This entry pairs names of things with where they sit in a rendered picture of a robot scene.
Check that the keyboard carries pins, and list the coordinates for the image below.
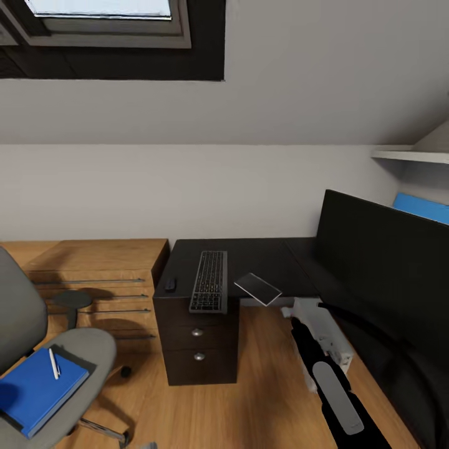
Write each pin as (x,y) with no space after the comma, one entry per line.
(210,292)

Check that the swivel chair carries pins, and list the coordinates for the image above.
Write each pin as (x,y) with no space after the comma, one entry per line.
(24,325)

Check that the mouse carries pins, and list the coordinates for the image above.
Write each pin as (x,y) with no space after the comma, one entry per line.
(170,284)

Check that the monitor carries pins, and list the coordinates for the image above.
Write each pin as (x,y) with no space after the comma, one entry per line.
(397,264)

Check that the folder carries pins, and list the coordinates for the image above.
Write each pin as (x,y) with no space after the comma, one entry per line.
(30,394)

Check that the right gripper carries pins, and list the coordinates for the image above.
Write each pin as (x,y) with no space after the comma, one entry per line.
(302,336)

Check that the notebook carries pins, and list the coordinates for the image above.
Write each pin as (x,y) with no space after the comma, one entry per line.
(258,289)

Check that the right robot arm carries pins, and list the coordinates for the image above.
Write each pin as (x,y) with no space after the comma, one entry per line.
(349,421)

